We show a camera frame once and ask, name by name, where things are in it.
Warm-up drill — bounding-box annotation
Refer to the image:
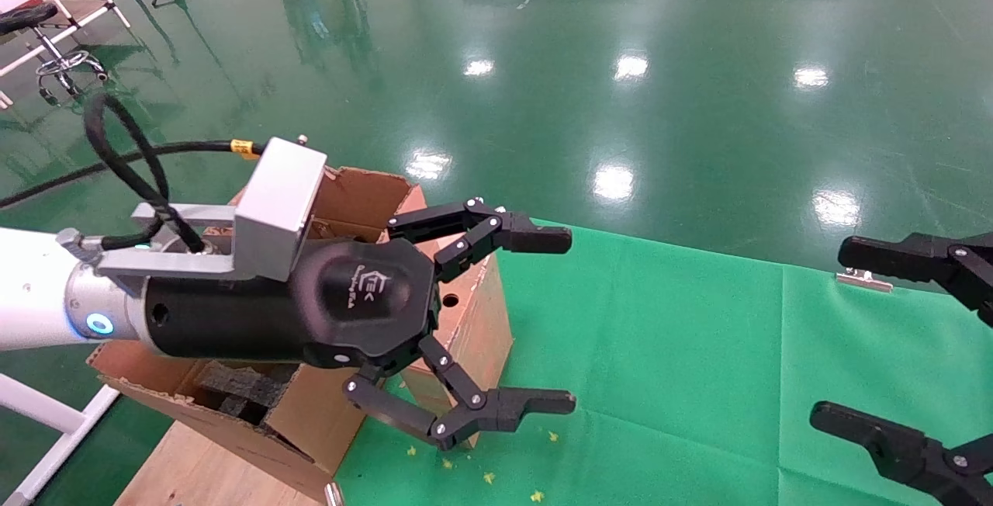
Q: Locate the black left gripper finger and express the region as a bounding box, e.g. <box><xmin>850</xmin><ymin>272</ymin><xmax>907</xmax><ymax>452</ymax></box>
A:
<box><xmin>344</xmin><ymin>335</ymin><xmax>577</xmax><ymax>451</ymax></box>
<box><xmin>386</xmin><ymin>197</ymin><xmax>573</xmax><ymax>283</ymax></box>

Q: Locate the green cloth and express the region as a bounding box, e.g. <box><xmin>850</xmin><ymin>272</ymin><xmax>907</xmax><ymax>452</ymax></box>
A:
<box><xmin>334</xmin><ymin>219</ymin><xmax>993</xmax><ymax>506</ymax></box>

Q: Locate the small brown cardboard box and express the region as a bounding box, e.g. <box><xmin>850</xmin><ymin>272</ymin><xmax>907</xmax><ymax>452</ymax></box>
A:
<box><xmin>388</xmin><ymin>238</ymin><xmax>514</xmax><ymax>449</ymax></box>

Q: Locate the white metal frame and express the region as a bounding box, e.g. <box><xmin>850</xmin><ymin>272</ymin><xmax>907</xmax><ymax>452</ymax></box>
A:
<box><xmin>0</xmin><ymin>373</ymin><xmax>121</xmax><ymax>506</ymax></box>

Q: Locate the black foam block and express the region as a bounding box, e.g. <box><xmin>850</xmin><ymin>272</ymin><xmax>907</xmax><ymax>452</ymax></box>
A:
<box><xmin>194</xmin><ymin>361</ymin><xmax>299</xmax><ymax>423</ymax></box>

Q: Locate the black cable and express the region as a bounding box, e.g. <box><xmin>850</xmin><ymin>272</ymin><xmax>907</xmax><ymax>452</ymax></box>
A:
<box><xmin>0</xmin><ymin>91</ymin><xmax>265</xmax><ymax>255</ymax></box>

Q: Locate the black chrome stool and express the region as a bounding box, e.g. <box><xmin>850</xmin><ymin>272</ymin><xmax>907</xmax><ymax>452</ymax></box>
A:
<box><xmin>0</xmin><ymin>3</ymin><xmax>109</xmax><ymax>107</ymax></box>

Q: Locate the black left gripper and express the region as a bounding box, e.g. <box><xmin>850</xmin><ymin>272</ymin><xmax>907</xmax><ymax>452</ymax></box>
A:
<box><xmin>144</xmin><ymin>238</ymin><xmax>443</xmax><ymax>372</ymax></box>

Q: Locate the large open cardboard carton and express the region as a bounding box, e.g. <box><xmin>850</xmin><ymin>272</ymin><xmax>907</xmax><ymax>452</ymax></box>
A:
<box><xmin>87</xmin><ymin>167</ymin><xmax>427</xmax><ymax>503</ymax></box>

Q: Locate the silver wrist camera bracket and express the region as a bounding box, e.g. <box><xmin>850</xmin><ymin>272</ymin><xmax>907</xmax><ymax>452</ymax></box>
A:
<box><xmin>97</xmin><ymin>136</ymin><xmax>328</xmax><ymax>283</ymax></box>

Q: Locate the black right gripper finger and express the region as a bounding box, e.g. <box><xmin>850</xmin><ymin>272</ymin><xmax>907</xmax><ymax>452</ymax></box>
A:
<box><xmin>838</xmin><ymin>232</ymin><xmax>993</xmax><ymax>328</ymax></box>
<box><xmin>810</xmin><ymin>401</ymin><xmax>993</xmax><ymax>506</ymax></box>

